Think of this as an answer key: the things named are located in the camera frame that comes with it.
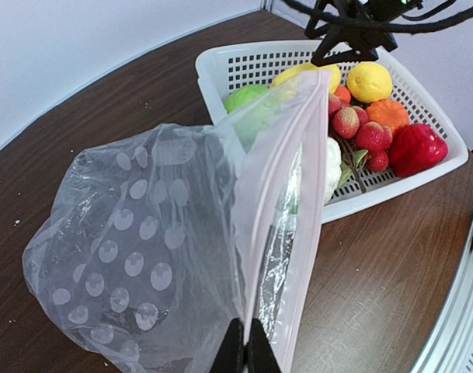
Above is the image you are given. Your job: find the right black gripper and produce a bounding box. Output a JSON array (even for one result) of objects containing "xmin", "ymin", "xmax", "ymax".
[{"xmin": 305, "ymin": 0, "xmax": 423, "ymax": 66}]

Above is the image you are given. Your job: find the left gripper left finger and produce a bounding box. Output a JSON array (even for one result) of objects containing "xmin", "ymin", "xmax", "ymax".
[{"xmin": 208, "ymin": 318, "xmax": 245, "ymax": 373}]

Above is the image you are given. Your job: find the curved aluminium front rail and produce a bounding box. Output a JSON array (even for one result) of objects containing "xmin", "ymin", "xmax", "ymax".
[{"xmin": 410, "ymin": 147, "xmax": 473, "ymax": 373}]

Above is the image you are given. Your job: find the white cauliflower toy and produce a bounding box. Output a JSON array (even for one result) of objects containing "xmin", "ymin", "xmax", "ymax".
[{"xmin": 286, "ymin": 135, "xmax": 344, "ymax": 207}]

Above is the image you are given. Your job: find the orange carrot toy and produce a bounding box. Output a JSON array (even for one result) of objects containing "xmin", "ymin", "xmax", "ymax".
[{"xmin": 334, "ymin": 85, "xmax": 352, "ymax": 103}]

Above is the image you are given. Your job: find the red bell pepper toy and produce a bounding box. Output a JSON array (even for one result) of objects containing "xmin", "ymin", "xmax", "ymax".
[{"xmin": 388, "ymin": 124, "xmax": 449, "ymax": 178}]

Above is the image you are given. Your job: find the white plastic basket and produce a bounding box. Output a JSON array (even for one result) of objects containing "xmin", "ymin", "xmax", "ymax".
[{"xmin": 195, "ymin": 40, "xmax": 468, "ymax": 223}]

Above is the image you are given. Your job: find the red lychee bunch toy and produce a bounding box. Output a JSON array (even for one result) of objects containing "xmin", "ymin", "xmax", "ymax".
[{"xmin": 329, "ymin": 94, "xmax": 393, "ymax": 193}]

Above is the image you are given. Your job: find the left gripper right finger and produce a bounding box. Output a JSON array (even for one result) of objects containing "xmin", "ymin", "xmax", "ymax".
[{"xmin": 246, "ymin": 319, "xmax": 281, "ymax": 373}]

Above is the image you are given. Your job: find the right black cable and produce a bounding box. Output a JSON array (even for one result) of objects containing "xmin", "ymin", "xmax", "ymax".
[{"xmin": 282, "ymin": 0, "xmax": 473, "ymax": 36}]

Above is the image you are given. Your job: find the green apple toy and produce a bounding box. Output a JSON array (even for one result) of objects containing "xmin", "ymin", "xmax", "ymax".
[{"xmin": 224, "ymin": 84, "xmax": 280, "ymax": 148}]

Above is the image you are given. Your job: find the green leafy vegetable toy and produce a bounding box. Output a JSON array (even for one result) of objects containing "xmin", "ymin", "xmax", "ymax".
[{"xmin": 338, "ymin": 149, "xmax": 368, "ymax": 187}]

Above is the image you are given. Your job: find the clear dotted zip bag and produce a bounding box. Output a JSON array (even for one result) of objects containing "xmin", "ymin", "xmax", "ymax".
[{"xmin": 23, "ymin": 71, "xmax": 330, "ymax": 372}]

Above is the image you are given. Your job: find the yellow lemon toy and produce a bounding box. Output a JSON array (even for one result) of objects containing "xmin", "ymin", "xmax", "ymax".
[{"xmin": 346, "ymin": 61, "xmax": 393, "ymax": 103}]

